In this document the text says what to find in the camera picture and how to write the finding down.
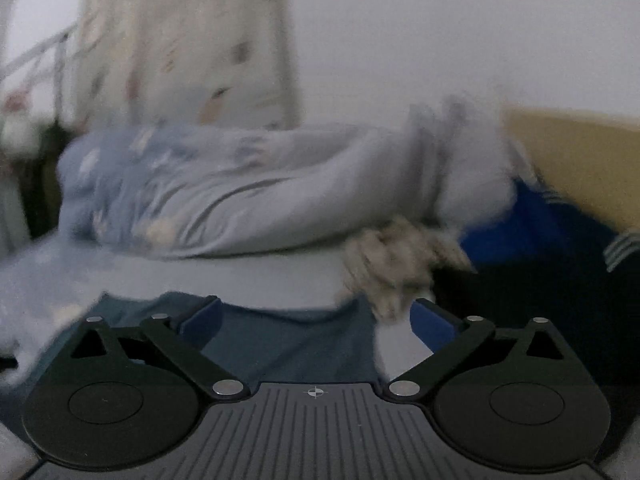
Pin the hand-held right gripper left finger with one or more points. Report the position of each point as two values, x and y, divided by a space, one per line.
202 322

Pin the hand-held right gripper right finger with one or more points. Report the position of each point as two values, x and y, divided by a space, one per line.
432 327

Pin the blue shirt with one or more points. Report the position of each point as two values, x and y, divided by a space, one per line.
300 340

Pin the light blue printed bed sheet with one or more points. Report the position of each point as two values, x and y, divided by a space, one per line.
250 275

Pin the beige crumpled cloth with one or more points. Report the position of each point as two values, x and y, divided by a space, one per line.
395 260

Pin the dark blue striped jacket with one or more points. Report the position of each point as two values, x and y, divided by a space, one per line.
525 260

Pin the light blue printed duvet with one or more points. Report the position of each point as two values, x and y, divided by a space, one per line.
225 185

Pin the light grey pillow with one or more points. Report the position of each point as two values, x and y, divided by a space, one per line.
465 160

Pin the wooden headboard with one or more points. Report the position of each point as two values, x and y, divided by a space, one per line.
590 160

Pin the white padded bundle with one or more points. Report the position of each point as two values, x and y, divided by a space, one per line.
15 132

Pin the pineapple print curtain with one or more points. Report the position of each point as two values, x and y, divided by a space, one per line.
175 35

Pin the metal clothes rail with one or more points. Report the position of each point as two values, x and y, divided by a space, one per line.
37 51

